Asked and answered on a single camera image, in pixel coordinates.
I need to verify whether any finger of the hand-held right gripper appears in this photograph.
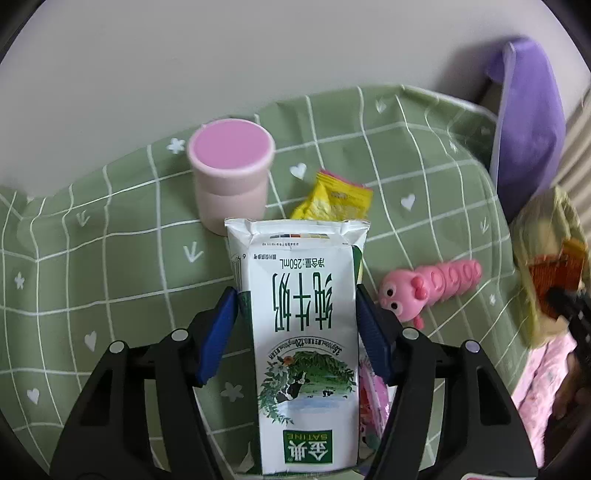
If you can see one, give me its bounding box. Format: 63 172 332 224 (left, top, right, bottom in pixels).
546 286 591 326

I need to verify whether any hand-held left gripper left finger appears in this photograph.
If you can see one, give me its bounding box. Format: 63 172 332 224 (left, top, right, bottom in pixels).
50 286 241 480

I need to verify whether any beige pleated curtain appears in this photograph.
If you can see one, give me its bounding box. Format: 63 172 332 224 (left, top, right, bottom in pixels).
554 90 591 201

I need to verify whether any green checked tablecloth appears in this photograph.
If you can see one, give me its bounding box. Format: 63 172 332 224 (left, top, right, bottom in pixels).
0 84 532 480

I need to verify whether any yellow snack wrapper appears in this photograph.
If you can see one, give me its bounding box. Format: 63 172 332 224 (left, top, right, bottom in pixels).
290 170 374 222

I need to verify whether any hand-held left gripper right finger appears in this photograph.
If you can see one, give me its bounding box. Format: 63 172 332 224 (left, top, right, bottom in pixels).
355 284 539 480

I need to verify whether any pink cup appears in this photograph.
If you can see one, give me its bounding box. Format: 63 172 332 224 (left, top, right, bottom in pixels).
187 119 275 236

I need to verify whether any pink floral blanket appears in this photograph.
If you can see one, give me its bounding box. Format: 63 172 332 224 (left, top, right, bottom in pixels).
512 332 583 467

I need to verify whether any pink caterpillar toy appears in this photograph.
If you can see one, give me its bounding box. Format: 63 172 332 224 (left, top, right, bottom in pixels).
379 259 482 329

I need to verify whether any white and green milk carton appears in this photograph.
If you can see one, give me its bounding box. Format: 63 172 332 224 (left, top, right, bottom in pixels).
225 218 371 476

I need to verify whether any orange wrapper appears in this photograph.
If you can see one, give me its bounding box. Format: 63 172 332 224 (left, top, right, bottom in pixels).
529 239 588 319

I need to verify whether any translucent yellow-green trash bag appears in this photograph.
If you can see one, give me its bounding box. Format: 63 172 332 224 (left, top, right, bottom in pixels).
512 187 591 349

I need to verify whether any pink printed wrapper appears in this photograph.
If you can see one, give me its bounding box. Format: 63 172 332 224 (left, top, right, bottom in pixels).
358 355 394 464

